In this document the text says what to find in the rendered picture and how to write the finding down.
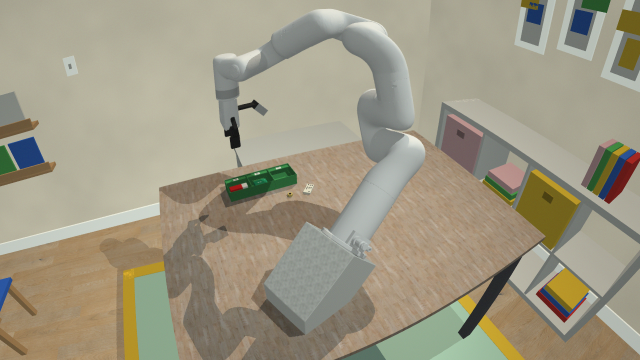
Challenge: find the white domino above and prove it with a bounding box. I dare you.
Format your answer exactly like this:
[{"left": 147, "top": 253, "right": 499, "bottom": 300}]
[{"left": 303, "top": 184, "right": 314, "bottom": 195}]

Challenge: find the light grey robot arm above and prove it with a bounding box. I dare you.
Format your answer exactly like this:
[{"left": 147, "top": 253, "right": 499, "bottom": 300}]
[{"left": 213, "top": 9, "right": 426, "bottom": 259}]

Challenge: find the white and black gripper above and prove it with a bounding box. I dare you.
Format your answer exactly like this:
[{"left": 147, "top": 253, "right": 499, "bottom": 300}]
[{"left": 216, "top": 94, "right": 241, "bottom": 149}]

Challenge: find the green rack of bins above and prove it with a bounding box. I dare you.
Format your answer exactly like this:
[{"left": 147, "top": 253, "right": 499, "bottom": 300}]
[{"left": 224, "top": 163, "right": 297, "bottom": 202}]

